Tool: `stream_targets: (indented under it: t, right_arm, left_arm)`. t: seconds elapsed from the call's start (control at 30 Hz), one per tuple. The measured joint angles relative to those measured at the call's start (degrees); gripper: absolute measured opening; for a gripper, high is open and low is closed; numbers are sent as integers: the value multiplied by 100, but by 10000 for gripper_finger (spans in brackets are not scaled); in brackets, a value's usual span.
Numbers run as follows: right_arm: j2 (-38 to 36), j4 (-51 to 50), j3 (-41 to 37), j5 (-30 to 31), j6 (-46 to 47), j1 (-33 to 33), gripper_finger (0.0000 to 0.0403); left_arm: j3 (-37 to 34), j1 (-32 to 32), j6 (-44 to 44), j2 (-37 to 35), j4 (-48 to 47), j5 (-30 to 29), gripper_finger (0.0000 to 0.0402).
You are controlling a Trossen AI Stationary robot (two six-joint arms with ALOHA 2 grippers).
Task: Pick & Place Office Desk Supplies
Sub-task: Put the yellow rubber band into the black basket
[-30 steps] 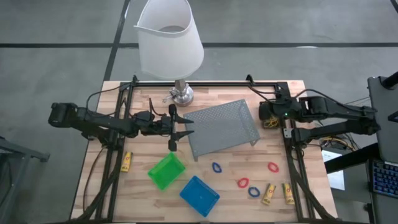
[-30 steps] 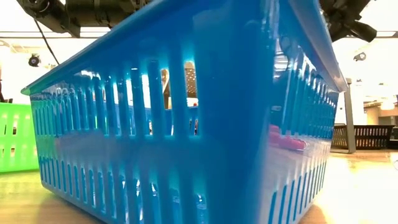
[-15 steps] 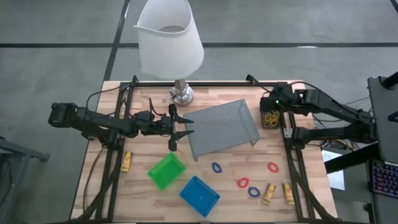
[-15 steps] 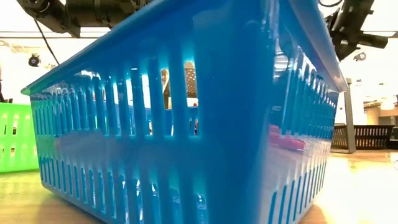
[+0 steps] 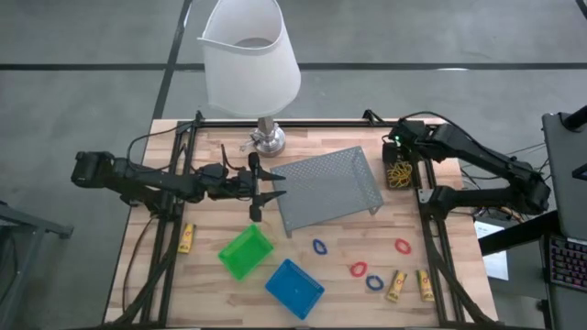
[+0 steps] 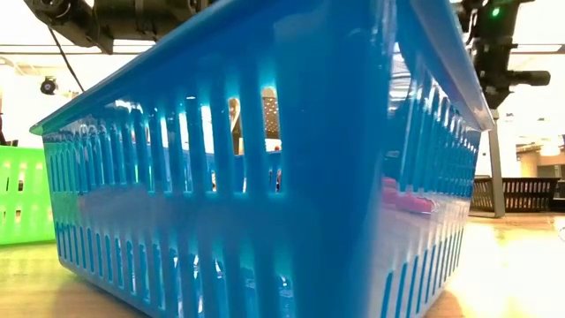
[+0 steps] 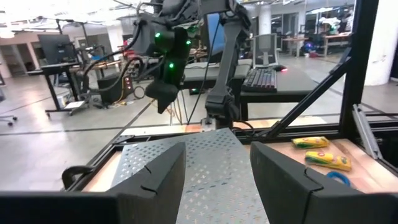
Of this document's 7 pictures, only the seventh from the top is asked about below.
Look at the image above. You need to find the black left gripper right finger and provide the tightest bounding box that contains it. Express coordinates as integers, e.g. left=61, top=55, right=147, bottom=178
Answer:
left=249, top=141, right=398, bottom=224

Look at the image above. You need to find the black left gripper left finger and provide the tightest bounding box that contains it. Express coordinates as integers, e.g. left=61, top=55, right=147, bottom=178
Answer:
left=0, top=141, right=187, bottom=224

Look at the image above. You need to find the yellow crayon box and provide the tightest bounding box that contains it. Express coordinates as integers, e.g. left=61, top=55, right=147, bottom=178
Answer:
left=291, top=136, right=330, bottom=149
left=303, top=150, right=353, bottom=172

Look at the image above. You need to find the grey perforated metal riser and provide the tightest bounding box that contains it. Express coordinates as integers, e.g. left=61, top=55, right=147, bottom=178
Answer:
left=110, top=127, right=271, bottom=224

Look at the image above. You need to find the black standing desk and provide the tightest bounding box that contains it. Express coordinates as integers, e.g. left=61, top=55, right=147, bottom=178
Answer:
left=26, top=62, right=91, bottom=118

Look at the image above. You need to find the black computer case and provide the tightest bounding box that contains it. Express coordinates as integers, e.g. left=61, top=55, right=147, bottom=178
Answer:
left=96, top=74, right=134, bottom=105

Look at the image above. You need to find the black computer monitor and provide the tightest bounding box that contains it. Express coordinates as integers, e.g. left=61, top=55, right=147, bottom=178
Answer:
left=37, top=33, right=77, bottom=65
left=203, top=12, right=226, bottom=57

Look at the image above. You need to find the silver metal brace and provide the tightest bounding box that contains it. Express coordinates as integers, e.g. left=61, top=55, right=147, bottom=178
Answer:
left=352, top=104, right=383, bottom=161

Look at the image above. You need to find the black backlit keyboard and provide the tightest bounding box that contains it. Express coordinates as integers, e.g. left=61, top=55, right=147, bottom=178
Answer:
left=241, top=67, right=278, bottom=93

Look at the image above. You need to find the blue coil hair tie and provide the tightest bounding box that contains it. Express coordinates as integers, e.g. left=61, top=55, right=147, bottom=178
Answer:
left=325, top=170, right=352, bottom=188

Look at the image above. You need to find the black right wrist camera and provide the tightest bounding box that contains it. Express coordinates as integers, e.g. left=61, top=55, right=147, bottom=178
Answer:
left=133, top=20, right=156, bottom=57

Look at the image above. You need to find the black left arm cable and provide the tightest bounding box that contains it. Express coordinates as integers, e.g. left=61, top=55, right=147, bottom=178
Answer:
left=61, top=166, right=96, bottom=190

